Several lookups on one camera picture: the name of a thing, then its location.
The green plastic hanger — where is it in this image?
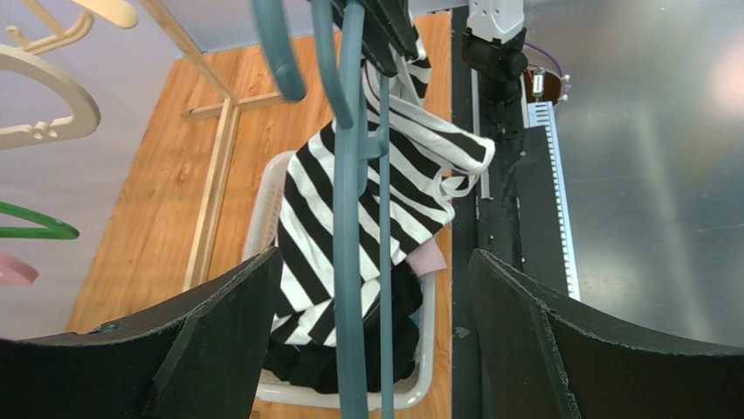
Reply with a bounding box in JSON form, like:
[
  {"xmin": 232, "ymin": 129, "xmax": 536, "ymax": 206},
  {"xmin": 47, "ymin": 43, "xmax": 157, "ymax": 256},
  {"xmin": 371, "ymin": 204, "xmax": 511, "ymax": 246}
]
[{"xmin": 1, "ymin": 202, "xmax": 79, "ymax": 240}]

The pink plastic hanger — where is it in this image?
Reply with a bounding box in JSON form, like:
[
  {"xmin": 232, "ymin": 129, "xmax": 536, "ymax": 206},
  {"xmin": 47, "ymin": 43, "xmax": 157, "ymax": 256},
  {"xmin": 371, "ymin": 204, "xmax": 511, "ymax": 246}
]
[{"xmin": 1, "ymin": 252, "xmax": 39, "ymax": 285}]

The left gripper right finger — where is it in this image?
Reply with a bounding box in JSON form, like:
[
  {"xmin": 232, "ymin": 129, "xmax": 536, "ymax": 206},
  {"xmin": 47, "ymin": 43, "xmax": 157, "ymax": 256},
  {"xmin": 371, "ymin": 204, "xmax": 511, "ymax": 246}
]
[{"xmin": 469, "ymin": 249, "xmax": 743, "ymax": 418}]

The black white striped tank top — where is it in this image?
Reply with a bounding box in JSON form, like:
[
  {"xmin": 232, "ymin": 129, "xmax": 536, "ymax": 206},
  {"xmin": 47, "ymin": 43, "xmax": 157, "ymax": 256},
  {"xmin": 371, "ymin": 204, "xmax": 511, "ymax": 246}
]
[{"xmin": 268, "ymin": 11, "xmax": 496, "ymax": 348}]

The teal plastic hanger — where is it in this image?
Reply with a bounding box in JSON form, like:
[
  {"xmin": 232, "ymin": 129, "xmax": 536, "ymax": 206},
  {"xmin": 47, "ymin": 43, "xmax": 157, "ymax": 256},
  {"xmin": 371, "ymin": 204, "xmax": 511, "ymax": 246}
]
[{"xmin": 251, "ymin": 0, "xmax": 396, "ymax": 419}]

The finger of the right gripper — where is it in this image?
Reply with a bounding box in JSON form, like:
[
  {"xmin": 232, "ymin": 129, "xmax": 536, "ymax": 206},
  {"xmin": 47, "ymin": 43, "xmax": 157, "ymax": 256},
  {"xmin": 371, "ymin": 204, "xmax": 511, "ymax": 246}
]
[{"xmin": 358, "ymin": 0, "xmax": 419, "ymax": 77}]

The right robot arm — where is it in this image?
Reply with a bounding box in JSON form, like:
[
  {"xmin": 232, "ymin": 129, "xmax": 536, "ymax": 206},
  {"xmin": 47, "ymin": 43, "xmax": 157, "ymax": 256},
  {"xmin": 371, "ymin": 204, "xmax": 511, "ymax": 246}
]
[{"xmin": 360, "ymin": 1, "xmax": 527, "ymax": 104}]

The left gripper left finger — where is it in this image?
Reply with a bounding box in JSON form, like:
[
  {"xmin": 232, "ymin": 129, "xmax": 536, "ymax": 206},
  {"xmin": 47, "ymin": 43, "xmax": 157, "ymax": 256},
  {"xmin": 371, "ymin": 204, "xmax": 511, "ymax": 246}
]
[{"xmin": 1, "ymin": 247, "xmax": 282, "ymax": 418}]

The light wooden hanger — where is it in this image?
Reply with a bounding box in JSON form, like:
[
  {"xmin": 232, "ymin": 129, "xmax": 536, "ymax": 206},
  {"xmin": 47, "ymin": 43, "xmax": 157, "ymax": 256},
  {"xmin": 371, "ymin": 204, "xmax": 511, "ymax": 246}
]
[{"xmin": 4, "ymin": 0, "xmax": 141, "ymax": 57}]

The wooden clothes rack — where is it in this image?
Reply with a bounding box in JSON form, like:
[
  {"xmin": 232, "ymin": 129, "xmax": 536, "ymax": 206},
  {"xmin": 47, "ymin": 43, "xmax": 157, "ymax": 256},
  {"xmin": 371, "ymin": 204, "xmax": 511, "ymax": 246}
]
[{"xmin": 141, "ymin": 0, "xmax": 284, "ymax": 292}]

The pink tank top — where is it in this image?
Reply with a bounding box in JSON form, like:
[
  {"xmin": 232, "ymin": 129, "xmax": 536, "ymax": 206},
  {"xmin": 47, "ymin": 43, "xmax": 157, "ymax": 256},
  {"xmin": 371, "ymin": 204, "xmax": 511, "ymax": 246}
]
[{"xmin": 405, "ymin": 237, "xmax": 448, "ymax": 278}]

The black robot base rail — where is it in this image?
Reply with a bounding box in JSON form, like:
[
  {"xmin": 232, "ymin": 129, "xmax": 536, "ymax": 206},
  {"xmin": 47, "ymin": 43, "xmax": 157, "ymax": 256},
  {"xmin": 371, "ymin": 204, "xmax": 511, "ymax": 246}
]
[{"xmin": 452, "ymin": 3, "xmax": 581, "ymax": 418}]

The cream plastic hanger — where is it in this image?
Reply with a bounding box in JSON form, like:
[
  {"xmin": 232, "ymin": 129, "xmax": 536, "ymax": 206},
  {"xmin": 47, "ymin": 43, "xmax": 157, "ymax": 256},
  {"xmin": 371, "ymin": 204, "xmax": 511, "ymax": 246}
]
[{"xmin": 1, "ymin": 45, "xmax": 101, "ymax": 150}]

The white plastic basket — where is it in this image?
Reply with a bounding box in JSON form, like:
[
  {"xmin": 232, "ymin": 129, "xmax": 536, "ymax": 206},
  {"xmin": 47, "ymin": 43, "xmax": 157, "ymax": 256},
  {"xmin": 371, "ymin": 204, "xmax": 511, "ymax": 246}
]
[{"xmin": 243, "ymin": 151, "xmax": 437, "ymax": 409}]

